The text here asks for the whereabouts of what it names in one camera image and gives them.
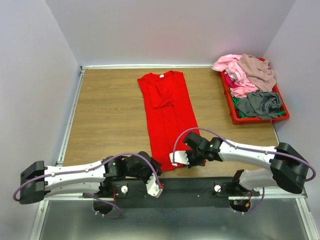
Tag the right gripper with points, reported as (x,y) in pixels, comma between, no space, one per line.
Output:
(191,163)

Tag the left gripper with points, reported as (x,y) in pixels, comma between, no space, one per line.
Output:
(151,170)

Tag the red t-shirt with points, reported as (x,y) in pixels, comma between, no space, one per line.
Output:
(168,110)

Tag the red plastic bin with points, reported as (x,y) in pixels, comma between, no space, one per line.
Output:
(235,114)

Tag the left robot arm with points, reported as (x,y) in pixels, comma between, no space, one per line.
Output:
(39,181)

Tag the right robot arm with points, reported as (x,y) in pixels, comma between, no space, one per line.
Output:
(279,166)

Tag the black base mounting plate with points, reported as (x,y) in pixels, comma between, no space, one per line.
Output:
(177,193)

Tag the magenta shirt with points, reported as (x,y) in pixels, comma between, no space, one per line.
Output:
(230,81)

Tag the grey shirt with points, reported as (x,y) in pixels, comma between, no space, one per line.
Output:
(263,105)

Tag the light pink shirt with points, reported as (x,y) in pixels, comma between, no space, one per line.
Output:
(229,64)

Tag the dusty pink shirt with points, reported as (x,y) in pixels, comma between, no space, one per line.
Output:
(258,72)

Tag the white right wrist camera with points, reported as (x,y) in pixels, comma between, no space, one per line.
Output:
(178,158)

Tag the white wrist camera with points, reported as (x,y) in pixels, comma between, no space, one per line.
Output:
(153,188)
(178,158)

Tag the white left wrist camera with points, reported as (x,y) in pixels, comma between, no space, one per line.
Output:
(153,188)

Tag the aluminium left rail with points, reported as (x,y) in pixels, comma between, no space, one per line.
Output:
(64,143)

